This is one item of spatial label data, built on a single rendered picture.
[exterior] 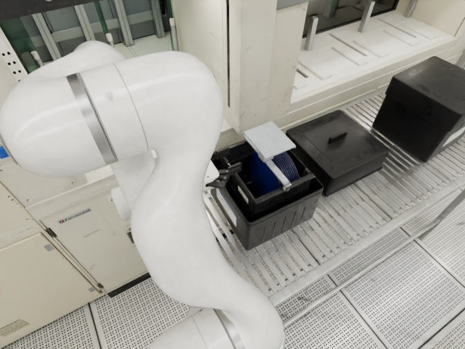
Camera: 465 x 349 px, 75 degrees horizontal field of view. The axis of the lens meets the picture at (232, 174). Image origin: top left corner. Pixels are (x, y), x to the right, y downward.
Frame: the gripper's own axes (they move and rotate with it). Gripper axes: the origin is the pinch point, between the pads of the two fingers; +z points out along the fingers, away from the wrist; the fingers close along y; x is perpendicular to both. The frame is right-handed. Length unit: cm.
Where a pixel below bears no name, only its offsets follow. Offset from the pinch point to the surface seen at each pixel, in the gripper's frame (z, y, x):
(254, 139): 8.8, -1.5, 2.6
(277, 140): 14.1, 1.7, 2.6
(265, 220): 4.2, 13.8, -14.8
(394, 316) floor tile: 69, 50, -106
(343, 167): 42.6, 6.1, -19.7
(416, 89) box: 80, -2, -4
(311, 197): 20.7, 13.8, -14.5
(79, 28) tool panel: -20, -118, -5
